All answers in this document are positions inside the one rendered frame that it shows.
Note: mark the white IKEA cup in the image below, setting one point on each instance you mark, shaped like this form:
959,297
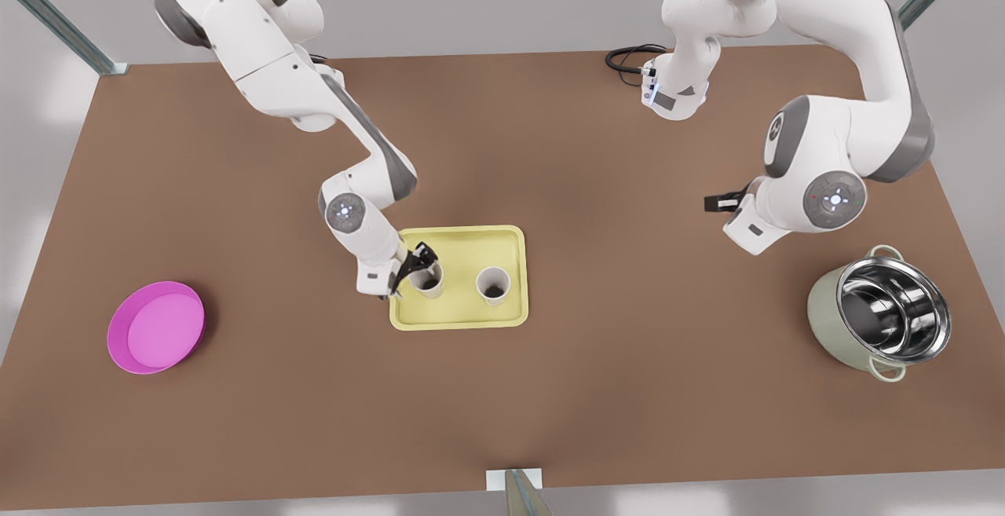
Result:
493,287
431,282

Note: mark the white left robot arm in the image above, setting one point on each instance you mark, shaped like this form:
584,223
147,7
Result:
840,37

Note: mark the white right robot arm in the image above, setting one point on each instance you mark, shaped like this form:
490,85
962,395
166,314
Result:
267,53

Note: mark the yellow rectangular tray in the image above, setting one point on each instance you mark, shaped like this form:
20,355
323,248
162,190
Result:
463,249

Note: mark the green pot with steel interior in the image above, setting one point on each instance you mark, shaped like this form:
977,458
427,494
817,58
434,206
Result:
887,312

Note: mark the pink round bowl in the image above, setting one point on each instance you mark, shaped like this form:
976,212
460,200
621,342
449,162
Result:
157,327

